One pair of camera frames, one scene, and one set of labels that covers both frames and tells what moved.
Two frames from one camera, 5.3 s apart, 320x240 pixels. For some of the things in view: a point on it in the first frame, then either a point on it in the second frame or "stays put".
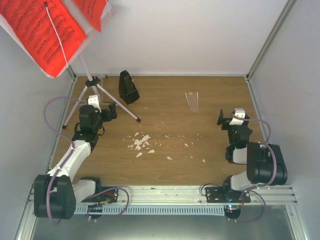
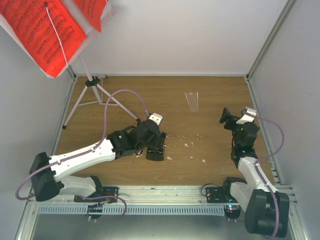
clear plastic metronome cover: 193,99 stays put
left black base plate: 102,194 stays put
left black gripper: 113,113 -> 154,143
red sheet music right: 93,10 stays put
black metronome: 127,90 -> 156,154
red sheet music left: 30,19 stays put
